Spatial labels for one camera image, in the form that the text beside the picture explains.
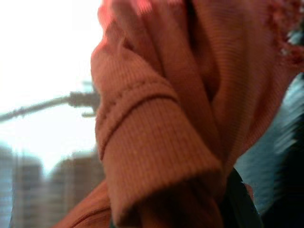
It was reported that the orange-red garment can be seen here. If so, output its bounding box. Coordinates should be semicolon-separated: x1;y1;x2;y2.
51;0;304;228

